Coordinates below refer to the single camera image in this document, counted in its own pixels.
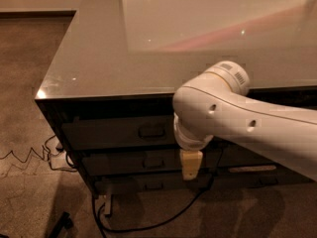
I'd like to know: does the black object on floor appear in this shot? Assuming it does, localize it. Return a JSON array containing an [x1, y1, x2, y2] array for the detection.
[[48, 211, 73, 238]]

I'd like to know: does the grey drawer cabinet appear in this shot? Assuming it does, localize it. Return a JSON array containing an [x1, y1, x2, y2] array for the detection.
[[36, 0, 317, 195]]

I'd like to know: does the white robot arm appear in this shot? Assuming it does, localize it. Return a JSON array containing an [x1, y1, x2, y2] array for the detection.
[[172, 60, 317, 180]]

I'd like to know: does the thin zigzag black cable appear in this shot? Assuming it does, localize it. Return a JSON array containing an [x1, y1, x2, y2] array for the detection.
[[0, 134, 78, 173]]

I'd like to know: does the grey drawer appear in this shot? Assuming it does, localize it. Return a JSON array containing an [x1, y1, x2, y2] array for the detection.
[[80, 142, 224, 177], [212, 165, 312, 189], [217, 141, 275, 169], [95, 172, 212, 194], [61, 116, 175, 150]]

